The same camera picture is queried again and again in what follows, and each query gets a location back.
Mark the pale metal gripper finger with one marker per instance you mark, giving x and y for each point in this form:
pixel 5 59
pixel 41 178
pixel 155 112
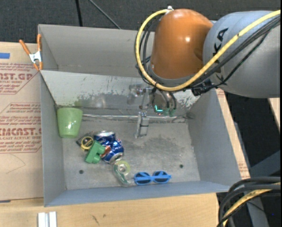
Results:
pixel 139 126
pixel 145 128

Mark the grey metal bin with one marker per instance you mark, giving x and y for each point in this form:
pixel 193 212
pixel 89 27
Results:
pixel 155 150

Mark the crushed blue drink can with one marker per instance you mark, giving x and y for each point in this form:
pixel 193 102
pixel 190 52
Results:
pixel 113 148

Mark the blue sunglasses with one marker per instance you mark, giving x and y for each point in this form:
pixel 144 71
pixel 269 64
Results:
pixel 152 177

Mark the green toy block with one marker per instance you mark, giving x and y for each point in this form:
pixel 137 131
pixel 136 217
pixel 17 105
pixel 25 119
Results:
pixel 93 154

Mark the black and yellow round packet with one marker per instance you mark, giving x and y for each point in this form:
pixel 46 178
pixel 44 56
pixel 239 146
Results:
pixel 86 142

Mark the green plastic cup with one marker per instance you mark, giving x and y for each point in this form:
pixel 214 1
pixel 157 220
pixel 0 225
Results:
pixel 69 123

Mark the brown cardboard board red print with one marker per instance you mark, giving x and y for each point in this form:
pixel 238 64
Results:
pixel 18 169

